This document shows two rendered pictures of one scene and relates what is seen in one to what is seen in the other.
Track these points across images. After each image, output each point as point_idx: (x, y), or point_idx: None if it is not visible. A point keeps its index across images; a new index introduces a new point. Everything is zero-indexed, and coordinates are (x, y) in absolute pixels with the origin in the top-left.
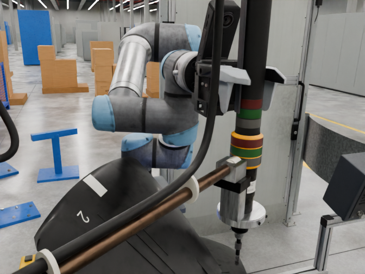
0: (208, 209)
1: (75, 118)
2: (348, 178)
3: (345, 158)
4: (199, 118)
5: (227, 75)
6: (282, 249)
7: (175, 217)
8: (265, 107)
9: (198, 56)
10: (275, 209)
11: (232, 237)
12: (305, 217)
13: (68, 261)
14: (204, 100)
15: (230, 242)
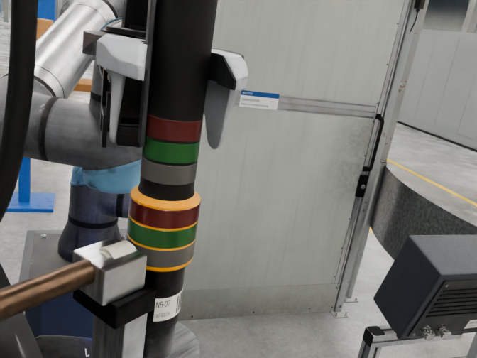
0: (224, 280)
1: None
2: (414, 273)
3: (414, 241)
4: (226, 148)
5: (108, 52)
6: (322, 349)
7: (9, 347)
8: (214, 141)
9: (122, 23)
10: (321, 291)
11: (254, 324)
12: (363, 307)
13: None
14: (105, 111)
15: (250, 331)
